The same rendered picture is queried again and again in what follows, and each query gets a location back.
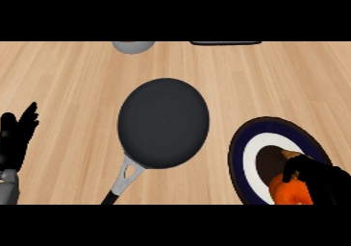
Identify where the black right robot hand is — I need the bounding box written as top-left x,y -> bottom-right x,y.
281,154 -> 351,206

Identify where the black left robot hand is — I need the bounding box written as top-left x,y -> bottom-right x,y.
0,101 -> 42,180

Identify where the orange squash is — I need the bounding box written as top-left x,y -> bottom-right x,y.
266,150 -> 315,206

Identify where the dark blue white plate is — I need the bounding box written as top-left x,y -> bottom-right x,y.
228,115 -> 333,206

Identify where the dark grey frying pan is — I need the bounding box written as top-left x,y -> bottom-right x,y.
99,77 -> 210,206

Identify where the grey round bowl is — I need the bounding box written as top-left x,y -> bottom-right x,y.
111,40 -> 157,55

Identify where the dark flat tray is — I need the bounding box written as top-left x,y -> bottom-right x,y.
190,40 -> 264,46

